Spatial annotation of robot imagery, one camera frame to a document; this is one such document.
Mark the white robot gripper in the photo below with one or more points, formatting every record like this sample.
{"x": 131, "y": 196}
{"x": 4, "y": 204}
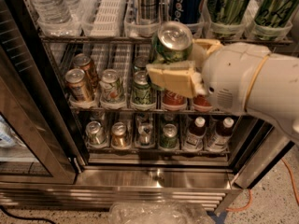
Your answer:
{"x": 232, "y": 75}

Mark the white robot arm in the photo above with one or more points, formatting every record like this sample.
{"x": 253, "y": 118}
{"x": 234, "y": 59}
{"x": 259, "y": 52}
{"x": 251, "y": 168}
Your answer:
{"x": 273, "y": 93}

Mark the red coca-cola can right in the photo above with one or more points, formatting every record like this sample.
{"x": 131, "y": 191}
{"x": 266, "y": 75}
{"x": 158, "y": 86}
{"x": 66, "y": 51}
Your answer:
{"x": 201, "y": 100}

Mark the red coca-cola can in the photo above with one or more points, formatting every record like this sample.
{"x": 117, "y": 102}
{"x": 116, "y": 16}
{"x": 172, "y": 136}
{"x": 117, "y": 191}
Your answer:
{"x": 172, "y": 98}
{"x": 201, "y": 100}

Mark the red coca-cola can left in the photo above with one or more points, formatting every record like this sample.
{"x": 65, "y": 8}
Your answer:
{"x": 172, "y": 98}

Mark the blue pepsi can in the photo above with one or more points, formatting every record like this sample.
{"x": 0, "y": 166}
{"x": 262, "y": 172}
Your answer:
{"x": 185, "y": 11}

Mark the green can middle shelf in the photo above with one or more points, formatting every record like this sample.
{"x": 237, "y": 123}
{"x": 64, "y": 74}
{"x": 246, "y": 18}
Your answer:
{"x": 141, "y": 90}

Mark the green can shelf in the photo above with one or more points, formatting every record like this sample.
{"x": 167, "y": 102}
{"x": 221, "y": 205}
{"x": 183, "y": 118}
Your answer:
{"x": 226, "y": 17}
{"x": 169, "y": 136}
{"x": 141, "y": 90}

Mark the green can top shelf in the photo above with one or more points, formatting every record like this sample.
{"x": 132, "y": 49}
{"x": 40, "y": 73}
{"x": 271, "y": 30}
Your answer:
{"x": 226, "y": 17}

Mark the plaid patterned can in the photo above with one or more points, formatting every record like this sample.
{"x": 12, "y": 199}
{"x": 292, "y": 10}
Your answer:
{"x": 147, "y": 11}

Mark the green can bottom shelf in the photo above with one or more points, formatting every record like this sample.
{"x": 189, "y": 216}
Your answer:
{"x": 169, "y": 136}

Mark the silver can bottom shelf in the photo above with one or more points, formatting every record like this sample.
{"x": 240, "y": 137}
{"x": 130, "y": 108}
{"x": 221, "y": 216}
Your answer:
{"x": 145, "y": 134}

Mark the white green soda can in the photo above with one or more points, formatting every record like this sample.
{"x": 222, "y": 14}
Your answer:
{"x": 111, "y": 86}

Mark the gold can bottom shelf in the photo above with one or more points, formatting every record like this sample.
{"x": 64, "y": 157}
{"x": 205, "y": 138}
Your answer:
{"x": 119, "y": 135}

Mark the green can behind front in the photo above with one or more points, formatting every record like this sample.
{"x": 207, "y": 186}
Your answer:
{"x": 275, "y": 13}

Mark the gold can rear left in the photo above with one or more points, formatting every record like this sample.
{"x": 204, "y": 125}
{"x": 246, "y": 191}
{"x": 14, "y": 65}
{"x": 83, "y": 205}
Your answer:
{"x": 86, "y": 63}

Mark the gold can front left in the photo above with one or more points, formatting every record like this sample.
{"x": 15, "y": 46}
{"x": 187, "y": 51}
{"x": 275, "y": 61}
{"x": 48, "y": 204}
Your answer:
{"x": 79, "y": 85}

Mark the silver green can bottom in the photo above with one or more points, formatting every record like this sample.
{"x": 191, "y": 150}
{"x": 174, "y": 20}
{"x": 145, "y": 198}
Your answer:
{"x": 95, "y": 133}

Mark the stainless steel fridge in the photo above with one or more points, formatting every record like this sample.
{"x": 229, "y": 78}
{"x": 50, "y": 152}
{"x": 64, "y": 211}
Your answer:
{"x": 108, "y": 32}

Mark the glass fridge door left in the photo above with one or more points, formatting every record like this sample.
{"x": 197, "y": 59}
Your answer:
{"x": 26, "y": 106}

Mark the brown bottle right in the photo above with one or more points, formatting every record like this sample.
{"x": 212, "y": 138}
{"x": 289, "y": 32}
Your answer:
{"x": 220, "y": 136}

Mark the brown bottle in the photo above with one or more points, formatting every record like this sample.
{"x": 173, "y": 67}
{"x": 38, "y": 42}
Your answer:
{"x": 195, "y": 135}
{"x": 220, "y": 136}

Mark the brown bottle left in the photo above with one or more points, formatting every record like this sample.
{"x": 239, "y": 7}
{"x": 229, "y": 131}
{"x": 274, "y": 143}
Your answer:
{"x": 195, "y": 135}

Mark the clear water bottle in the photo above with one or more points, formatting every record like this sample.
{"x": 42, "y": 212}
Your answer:
{"x": 52, "y": 11}

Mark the clear plastic bag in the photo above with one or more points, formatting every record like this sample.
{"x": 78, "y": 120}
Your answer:
{"x": 158, "y": 213}

